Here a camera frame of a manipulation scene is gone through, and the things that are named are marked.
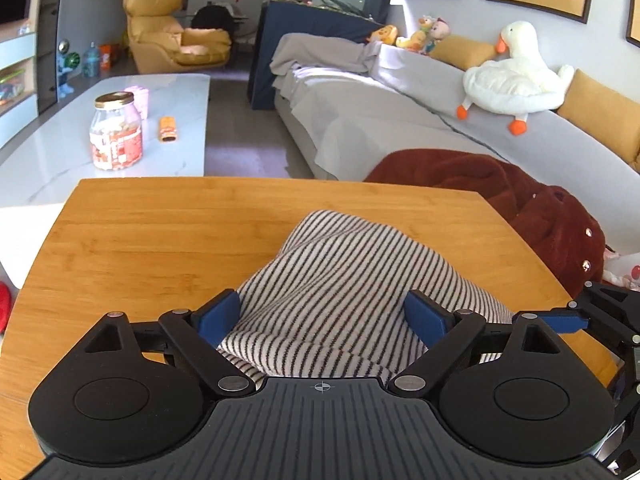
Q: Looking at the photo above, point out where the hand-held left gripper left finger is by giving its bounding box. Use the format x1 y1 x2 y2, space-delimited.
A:
84 289 257 399

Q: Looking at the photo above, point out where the white shelf cabinet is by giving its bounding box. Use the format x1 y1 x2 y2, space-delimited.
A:
0 20 41 151

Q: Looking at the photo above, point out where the grey striped shirt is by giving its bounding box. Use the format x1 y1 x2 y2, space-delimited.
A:
216 210 516 394

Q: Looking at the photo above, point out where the white goose plush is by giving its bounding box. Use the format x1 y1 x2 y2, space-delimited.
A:
456 21 576 136

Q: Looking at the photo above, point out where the blue water bottle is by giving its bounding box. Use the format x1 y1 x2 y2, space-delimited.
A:
81 42 103 79

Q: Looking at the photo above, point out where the beige blanket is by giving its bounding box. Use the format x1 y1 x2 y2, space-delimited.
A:
270 32 384 79

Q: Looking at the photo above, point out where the duck plush toy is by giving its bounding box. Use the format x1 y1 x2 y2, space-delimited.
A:
397 16 434 51

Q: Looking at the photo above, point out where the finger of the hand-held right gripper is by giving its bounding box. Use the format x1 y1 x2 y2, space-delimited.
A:
539 301 640 348
582 281 640 312

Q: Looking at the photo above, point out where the pink pig plush toy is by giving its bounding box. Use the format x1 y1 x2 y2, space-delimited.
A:
426 17 451 56

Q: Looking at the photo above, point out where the red vase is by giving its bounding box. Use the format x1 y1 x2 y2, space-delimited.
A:
0 281 13 334

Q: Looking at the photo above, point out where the black chair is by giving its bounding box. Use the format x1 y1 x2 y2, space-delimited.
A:
191 4 249 31

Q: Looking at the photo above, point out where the dark tall cabinet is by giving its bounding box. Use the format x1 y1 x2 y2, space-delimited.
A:
37 0 69 114

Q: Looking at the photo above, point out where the pink printed cloth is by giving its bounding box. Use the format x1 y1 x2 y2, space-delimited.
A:
602 247 640 291

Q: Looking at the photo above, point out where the blue toy figure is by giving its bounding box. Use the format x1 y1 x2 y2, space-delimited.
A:
55 40 81 96

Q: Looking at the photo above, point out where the pink cup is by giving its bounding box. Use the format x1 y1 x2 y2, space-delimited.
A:
124 86 150 120

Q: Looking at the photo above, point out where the box of colourful toys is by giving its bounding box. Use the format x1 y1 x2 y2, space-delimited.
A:
0 67 26 104

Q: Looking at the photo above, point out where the yellow armchair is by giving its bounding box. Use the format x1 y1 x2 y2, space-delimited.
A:
122 0 233 75

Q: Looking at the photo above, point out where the grey sofa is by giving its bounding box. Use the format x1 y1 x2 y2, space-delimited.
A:
270 32 640 286

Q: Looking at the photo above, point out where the dark fish tank cabinet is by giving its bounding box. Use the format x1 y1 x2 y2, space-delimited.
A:
248 2 387 111

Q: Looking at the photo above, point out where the small yellow cushion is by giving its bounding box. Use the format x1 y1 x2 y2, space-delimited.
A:
430 35 497 69

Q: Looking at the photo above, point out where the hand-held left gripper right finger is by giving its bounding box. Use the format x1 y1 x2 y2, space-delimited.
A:
389 290 567 399

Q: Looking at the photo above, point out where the clear snack jar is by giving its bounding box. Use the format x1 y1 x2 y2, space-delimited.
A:
89 91 144 171

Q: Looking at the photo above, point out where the large yellow cushion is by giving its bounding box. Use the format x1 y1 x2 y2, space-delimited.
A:
556 69 640 174

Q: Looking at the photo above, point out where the dark red fleece jacket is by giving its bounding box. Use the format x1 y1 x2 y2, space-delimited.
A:
363 148 607 299

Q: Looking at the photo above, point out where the white coffee table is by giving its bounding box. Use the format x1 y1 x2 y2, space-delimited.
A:
0 73 211 209

